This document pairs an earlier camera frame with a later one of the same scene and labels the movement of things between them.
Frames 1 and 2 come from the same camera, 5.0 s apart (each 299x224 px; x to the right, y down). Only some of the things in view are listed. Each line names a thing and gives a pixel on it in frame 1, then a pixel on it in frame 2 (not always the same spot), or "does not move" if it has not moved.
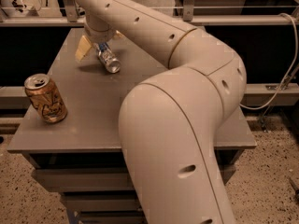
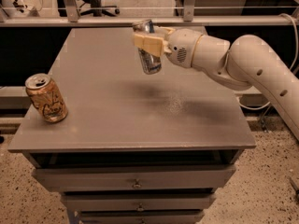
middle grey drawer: x=101 y=202 does not move
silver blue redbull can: x=107 y=58 -> x=150 y=63
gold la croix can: x=41 y=91 does not move
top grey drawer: x=92 y=179 does not move
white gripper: x=99 y=35 -> x=181 y=48
